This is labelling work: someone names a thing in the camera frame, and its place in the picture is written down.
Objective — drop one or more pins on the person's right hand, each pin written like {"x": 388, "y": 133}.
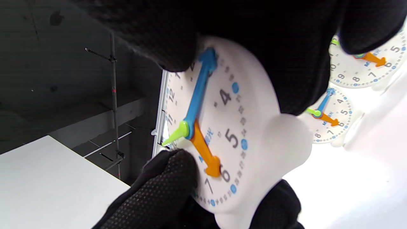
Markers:
{"x": 270, "y": 25}

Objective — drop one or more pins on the white teaching clock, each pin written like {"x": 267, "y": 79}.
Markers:
{"x": 334, "y": 127}
{"x": 353, "y": 73}
{"x": 229, "y": 127}

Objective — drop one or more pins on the person's left hand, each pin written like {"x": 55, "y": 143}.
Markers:
{"x": 159, "y": 197}

